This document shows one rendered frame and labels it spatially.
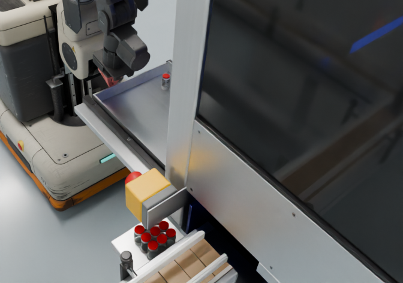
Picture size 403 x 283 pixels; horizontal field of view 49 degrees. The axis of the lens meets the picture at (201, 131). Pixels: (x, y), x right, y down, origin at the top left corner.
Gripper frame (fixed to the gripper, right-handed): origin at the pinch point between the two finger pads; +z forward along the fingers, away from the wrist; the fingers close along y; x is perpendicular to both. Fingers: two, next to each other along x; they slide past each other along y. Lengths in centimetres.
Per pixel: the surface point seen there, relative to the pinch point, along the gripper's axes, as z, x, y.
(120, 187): 95, 20, -13
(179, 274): -11, -22, 53
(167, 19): 113, 132, -115
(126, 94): 2.8, 3.0, 2.9
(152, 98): 1.8, 8.0, 8.3
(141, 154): -2.7, -7.9, 24.0
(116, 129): -0.9, -8.1, 13.7
